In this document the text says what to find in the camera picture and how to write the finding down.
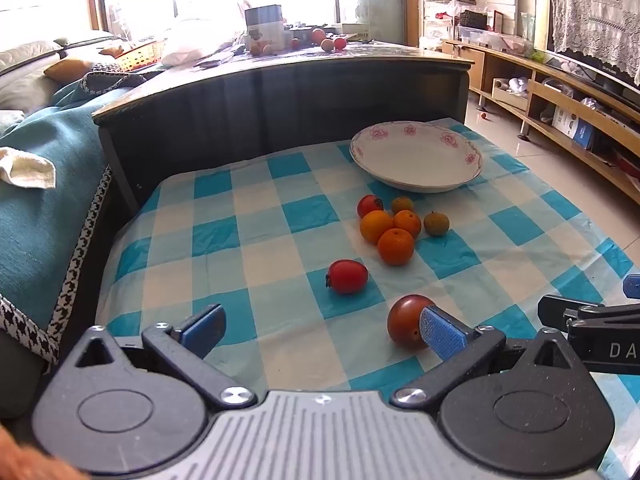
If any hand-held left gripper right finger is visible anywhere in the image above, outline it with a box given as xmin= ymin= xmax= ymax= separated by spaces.
xmin=390 ymin=305 xmax=587 ymax=409

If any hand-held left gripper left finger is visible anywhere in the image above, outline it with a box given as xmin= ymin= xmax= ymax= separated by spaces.
xmin=62 ymin=304 xmax=258 ymax=409

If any large dark red tomato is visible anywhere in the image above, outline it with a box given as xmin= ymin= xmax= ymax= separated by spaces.
xmin=387 ymin=294 xmax=437 ymax=351

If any orange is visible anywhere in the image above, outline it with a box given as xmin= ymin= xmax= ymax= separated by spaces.
xmin=377 ymin=228 xmax=416 ymax=266
xmin=392 ymin=209 xmax=422 ymax=238
xmin=360 ymin=210 xmax=394 ymax=245

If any green-brown round fruit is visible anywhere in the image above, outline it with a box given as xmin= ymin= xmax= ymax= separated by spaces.
xmin=423 ymin=211 xmax=450 ymax=237

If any white floral plate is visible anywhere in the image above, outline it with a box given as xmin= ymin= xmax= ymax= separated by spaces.
xmin=349 ymin=121 xmax=484 ymax=193

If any person's left forearm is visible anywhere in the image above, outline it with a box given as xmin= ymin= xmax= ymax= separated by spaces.
xmin=0 ymin=426 xmax=92 ymax=480

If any blue white checkered tablecloth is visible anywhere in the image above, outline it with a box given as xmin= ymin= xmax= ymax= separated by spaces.
xmin=95 ymin=117 xmax=640 ymax=480

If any white blue cardboard box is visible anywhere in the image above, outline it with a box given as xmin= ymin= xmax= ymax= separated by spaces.
xmin=552 ymin=105 xmax=596 ymax=149

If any teal sofa blanket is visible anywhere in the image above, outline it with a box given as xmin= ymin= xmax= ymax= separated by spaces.
xmin=0 ymin=77 xmax=115 ymax=366

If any wooden television stand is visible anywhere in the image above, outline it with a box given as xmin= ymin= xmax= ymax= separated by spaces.
xmin=442 ymin=39 xmax=640 ymax=206

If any black television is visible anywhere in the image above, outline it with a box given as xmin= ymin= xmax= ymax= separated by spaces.
xmin=544 ymin=0 xmax=640 ymax=107

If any wooden crate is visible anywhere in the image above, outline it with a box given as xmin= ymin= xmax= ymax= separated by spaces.
xmin=492 ymin=77 xmax=531 ymax=112

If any dark glass-topped coffee table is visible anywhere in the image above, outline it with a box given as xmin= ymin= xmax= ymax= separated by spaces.
xmin=92 ymin=39 xmax=475 ymax=217

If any white towel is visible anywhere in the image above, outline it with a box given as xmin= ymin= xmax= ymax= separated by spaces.
xmin=0 ymin=146 xmax=57 ymax=190

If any dark patterned cloth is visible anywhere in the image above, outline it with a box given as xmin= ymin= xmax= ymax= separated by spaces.
xmin=81 ymin=63 xmax=147 ymax=95

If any white lace cover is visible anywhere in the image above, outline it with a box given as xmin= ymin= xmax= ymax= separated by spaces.
xmin=549 ymin=0 xmax=640 ymax=87

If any yellow woven basket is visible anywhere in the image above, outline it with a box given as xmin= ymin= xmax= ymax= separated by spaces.
xmin=116 ymin=41 xmax=169 ymax=72

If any clear plastic container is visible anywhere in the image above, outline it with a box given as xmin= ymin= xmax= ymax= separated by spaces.
xmin=457 ymin=27 xmax=497 ymax=45

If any white plastic bag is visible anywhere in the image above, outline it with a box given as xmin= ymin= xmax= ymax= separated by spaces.
xmin=162 ymin=17 xmax=247 ymax=67

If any orange pillow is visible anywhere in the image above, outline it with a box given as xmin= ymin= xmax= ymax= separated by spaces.
xmin=44 ymin=58 xmax=97 ymax=85

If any dark woven basket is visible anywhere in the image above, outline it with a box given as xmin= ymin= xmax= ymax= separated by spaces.
xmin=459 ymin=10 xmax=489 ymax=31

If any grey white carton box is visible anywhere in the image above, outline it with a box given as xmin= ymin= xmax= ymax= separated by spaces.
xmin=244 ymin=5 xmax=287 ymax=54

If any white sofa cushion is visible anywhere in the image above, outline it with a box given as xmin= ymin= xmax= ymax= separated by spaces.
xmin=0 ymin=40 xmax=65 ymax=116

